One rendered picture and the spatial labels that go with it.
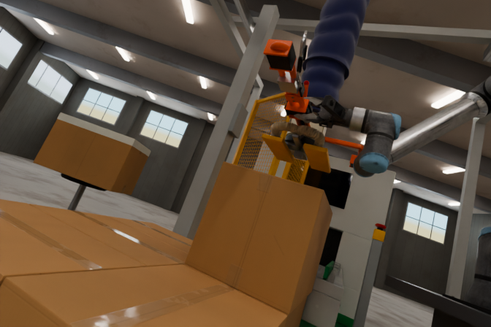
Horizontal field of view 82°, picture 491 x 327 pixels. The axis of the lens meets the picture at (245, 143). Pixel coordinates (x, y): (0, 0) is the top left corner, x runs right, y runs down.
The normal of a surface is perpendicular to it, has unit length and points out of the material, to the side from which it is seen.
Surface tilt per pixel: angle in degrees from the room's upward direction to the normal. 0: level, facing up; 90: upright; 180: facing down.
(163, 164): 90
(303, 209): 90
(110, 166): 90
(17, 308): 90
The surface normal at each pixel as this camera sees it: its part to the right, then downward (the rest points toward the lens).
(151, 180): 0.05, -0.24
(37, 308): -0.30, -0.34
